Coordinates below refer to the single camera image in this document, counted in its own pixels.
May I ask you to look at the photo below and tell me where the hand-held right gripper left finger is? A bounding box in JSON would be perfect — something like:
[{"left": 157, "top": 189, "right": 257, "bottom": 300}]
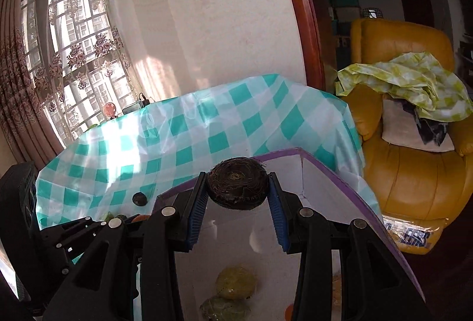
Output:
[{"left": 44, "top": 171, "right": 208, "bottom": 321}]

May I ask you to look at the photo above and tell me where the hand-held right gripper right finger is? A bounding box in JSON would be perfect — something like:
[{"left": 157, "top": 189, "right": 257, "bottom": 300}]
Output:
[{"left": 268, "top": 173, "right": 429, "bottom": 321}]

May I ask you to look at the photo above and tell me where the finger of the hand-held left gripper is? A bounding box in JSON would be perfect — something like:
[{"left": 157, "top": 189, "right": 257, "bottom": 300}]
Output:
[
  {"left": 48, "top": 236, "right": 95, "bottom": 275},
  {"left": 40, "top": 216, "right": 109, "bottom": 238}
]

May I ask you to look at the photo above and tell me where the purple cardboard box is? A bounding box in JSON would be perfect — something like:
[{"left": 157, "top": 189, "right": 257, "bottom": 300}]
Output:
[{"left": 153, "top": 147, "right": 427, "bottom": 321}]

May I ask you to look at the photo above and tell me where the plastic-wrapped brownish pear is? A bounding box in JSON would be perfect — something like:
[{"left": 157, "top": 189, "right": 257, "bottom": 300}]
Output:
[{"left": 333, "top": 269, "right": 343, "bottom": 307}]

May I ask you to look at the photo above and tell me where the black charger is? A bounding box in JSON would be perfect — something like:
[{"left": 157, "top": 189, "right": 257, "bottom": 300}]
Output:
[{"left": 123, "top": 93, "right": 154, "bottom": 114}]

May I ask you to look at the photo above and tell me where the yellow leather armchair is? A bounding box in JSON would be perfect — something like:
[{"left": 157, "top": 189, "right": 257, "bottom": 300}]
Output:
[{"left": 338, "top": 18, "right": 473, "bottom": 255}]

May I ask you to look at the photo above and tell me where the window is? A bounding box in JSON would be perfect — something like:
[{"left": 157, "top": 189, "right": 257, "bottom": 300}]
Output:
[{"left": 20, "top": 0, "right": 145, "bottom": 144}]

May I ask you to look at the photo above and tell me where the clear bag with blue print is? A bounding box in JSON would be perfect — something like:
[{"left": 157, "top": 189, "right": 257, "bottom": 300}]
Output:
[{"left": 382, "top": 217, "right": 440, "bottom": 255}]

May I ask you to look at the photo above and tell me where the white cushion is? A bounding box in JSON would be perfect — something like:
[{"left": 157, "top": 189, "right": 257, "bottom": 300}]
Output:
[{"left": 381, "top": 99, "right": 455, "bottom": 152}]

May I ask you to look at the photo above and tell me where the dark cloth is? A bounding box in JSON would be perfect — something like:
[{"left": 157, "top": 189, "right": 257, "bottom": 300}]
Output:
[{"left": 401, "top": 99, "right": 449, "bottom": 147}]

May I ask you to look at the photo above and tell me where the sheer floral lace curtain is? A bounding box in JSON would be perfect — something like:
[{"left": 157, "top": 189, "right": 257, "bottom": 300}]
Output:
[{"left": 22, "top": 0, "right": 148, "bottom": 144}]

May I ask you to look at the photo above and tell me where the yellow-green checked cloth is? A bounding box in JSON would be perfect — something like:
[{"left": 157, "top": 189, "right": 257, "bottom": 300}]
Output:
[{"left": 334, "top": 52, "right": 471, "bottom": 123}]

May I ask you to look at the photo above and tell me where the translucent storage box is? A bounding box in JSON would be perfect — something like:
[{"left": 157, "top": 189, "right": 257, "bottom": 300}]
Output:
[{"left": 334, "top": 7, "right": 361, "bottom": 24}]

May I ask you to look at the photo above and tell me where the dark shelf unit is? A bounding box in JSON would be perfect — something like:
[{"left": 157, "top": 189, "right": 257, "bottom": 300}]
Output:
[{"left": 458, "top": 40, "right": 473, "bottom": 74}]

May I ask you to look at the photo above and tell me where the dark wooden door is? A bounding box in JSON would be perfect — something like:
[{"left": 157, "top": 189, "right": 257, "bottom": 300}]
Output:
[{"left": 397, "top": 0, "right": 435, "bottom": 28}]

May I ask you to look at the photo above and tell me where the reddish wooden door frame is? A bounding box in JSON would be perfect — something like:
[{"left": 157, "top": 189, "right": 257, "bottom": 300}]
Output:
[{"left": 271, "top": 0, "right": 328, "bottom": 92}]

